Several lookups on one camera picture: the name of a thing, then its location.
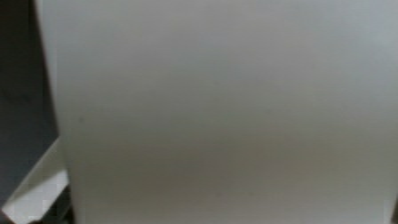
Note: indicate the white cabinet top block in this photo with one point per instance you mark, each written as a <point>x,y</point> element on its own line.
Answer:
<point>226,104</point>

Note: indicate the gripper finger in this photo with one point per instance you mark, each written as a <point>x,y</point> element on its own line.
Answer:
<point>39,188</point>

